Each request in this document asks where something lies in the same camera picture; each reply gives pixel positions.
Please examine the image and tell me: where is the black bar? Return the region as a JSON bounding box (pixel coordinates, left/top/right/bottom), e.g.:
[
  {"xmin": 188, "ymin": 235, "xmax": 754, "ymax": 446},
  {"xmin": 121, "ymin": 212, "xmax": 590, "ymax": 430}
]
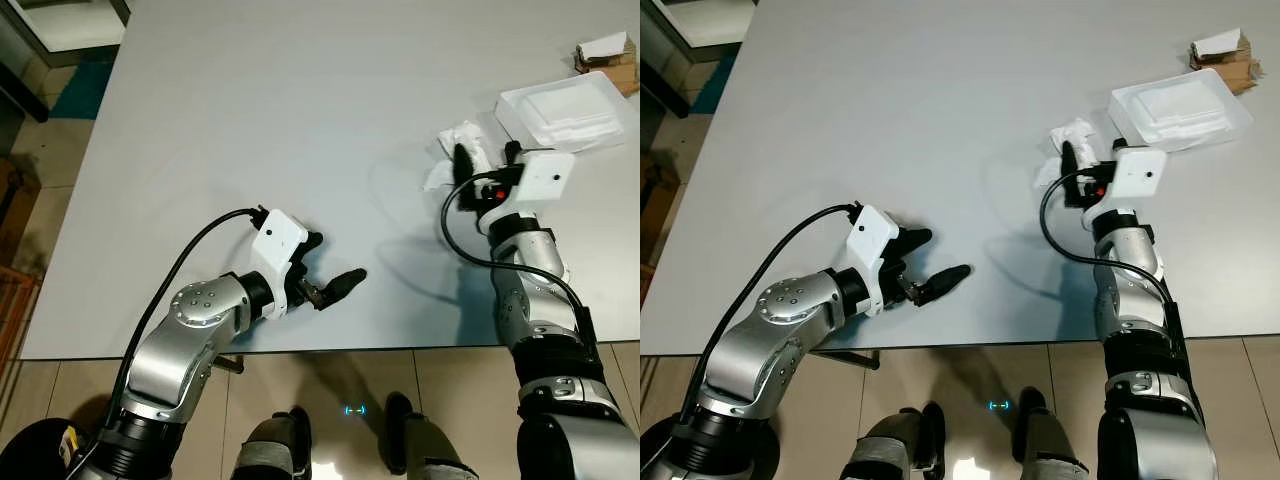
[
  {"xmin": 640, "ymin": 62, "xmax": 693, "ymax": 123},
  {"xmin": 0, "ymin": 62, "xmax": 51, "ymax": 124}
]

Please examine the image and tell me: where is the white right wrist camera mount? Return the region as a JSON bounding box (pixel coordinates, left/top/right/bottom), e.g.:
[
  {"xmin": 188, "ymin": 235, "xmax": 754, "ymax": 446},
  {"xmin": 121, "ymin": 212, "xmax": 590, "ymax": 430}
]
[
  {"xmin": 483, "ymin": 150, "xmax": 577, "ymax": 236},
  {"xmin": 1085, "ymin": 146, "xmax": 1168, "ymax": 226}
]

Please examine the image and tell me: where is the white foam food container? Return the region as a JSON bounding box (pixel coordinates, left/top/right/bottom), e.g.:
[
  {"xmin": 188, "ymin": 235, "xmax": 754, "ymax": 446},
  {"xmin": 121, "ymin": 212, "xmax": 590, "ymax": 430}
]
[
  {"xmin": 496, "ymin": 70, "xmax": 641, "ymax": 154},
  {"xmin": 1107, "ymin": 66, "xmax": 1255, "ymax": 153}
]

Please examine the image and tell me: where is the white paper piece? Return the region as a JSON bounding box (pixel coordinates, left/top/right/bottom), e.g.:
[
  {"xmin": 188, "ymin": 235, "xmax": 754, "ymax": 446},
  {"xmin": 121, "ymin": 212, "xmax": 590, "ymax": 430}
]
[
  {"xmin": 1192, "ymin": 28, "xmax": 1246, "ymax": 59},
  {"xmin": 578, "ymin": 31, "xmax": 633, "ymax": 63}
]

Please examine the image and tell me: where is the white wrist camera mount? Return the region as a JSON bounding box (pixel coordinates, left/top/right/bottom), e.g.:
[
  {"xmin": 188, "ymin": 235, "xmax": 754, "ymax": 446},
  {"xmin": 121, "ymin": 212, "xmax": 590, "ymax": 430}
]
[
  {"xmin": 1085, "ymin": 146, "xmax": 1168, "ymax": 226},
  {"xmin": 848, "ymin": 204, "xmax": 901, "ymax": 319},
  {"xmin": 483, "ymin": 150, "xmax": 577, "ymax": 236},
  {"xmin": 248, "ymin": 207, "xmax": 310, "ymax": 323}
]

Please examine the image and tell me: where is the white tissue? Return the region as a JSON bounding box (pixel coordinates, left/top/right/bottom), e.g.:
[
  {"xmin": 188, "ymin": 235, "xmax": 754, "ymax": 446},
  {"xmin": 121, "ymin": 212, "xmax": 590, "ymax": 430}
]
[
  {"xmin": 1033, "ymin": 117, "xmax": 1106, "ymax": 191},
  {"xmin": 420, "ymin": 121, "xmax": 498, "ymax": 194}
]

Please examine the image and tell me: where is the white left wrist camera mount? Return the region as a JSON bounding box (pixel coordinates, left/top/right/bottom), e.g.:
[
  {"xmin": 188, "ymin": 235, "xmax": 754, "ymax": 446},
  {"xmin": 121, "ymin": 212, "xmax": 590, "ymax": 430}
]
[
  {"xmin": 248, "ymin": 207, "xmax": 310, "ymax": 323},
  {"xmin": 848, "ymin": 204, "xmax": 901, "ymax": 319}
]

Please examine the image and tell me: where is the blue floor mat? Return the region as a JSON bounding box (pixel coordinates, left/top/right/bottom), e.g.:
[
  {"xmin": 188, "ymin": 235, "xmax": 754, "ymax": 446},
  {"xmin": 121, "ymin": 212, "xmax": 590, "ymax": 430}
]
[
  {"xmin": 690, "ymin": 52, "xmax": 739, "ymax": 116},
  {"xmin": 48, "ymin": 58, "xmax": 118, "ymax": 123}
]

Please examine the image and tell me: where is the orange wooden slat rack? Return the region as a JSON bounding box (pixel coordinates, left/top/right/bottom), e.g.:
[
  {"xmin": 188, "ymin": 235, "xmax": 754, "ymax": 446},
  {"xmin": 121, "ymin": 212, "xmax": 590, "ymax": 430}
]
[{"xmin": 0, "ymin": 263, "xmax": 43, "ymax": 376}]

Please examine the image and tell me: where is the white framed panel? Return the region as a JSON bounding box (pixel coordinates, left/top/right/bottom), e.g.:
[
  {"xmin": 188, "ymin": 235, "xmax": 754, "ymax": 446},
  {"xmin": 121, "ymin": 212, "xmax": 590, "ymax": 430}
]
[
  {"xmin": 640, "ymin": 0, "xmax": 743, "ymax": 53},
  {"xmin": 0, "ymin": 0, "xmax": 132, "ymax": 56}
]

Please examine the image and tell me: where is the brown wooden furniture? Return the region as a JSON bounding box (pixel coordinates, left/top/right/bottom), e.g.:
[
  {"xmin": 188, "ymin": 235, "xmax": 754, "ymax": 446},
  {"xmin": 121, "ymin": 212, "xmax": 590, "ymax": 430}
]
[
  {"xmin": 640, "ymin": 150, "xmax": 683, "ymax": 263},
  {"xmin": 0, "ymin": 155, "xmax": 43, "ymax": 271}
]

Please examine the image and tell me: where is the brown cardboard box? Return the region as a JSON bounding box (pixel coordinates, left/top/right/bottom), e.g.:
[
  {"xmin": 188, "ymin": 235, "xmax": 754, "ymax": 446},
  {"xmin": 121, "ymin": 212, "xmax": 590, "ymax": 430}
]
[
  {"xmin": 1190, "ymin": 40, "xmax": 1263, "ymax": 96},
  {"xmin": 574, "ymin": 40, "xmax": 641, "ymax": 98}
]

